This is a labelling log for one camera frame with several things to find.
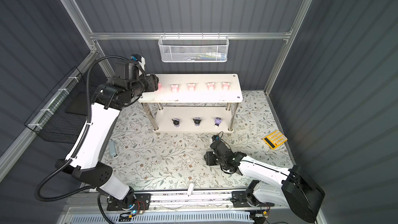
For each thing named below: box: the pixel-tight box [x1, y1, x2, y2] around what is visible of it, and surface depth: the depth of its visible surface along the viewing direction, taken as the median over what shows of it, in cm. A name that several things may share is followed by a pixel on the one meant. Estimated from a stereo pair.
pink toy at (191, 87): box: [187, 82, 196, 92], surface depth 75 cm
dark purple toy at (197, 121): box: [192, 117, 202, 127], surface depth 93 cm
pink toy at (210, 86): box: [207, 82, 215, 91], surface depth 75 cm
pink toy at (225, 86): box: [222, 81, 230, 91], surface depth 75 cm
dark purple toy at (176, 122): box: [171, 118, 180, 128], surface depth 93 cm
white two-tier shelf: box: [137, 73, 244, 134], surface depth 83 cm
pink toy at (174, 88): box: [170, 84, 179, 93], surface depth 74 cm
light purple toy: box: [214, 117, 222, 128], surface depth 95 cm
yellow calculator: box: [262, 130, 289, 150], surface depth 96 cm
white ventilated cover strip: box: [67, 212, 251, 224], surface depth 71 cm
